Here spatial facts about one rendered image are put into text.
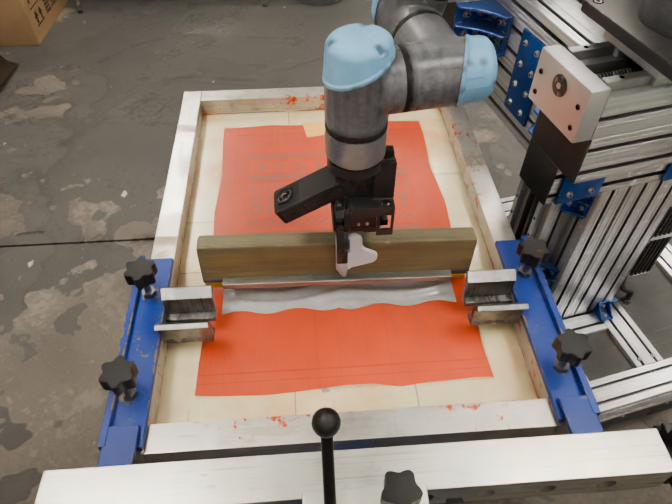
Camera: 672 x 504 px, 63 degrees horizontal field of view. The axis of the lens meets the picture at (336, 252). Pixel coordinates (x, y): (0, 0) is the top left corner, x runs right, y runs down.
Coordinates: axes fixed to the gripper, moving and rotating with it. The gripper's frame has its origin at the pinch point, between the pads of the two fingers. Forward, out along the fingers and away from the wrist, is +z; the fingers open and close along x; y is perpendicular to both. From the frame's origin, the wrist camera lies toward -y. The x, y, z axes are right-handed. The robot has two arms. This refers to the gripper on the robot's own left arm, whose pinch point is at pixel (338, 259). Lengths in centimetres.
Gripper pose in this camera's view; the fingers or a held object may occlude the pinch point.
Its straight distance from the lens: 83.9
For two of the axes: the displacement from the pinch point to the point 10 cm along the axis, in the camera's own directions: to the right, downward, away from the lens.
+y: 10.0, -0.5, 0.5
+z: 0.0, 6.6, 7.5
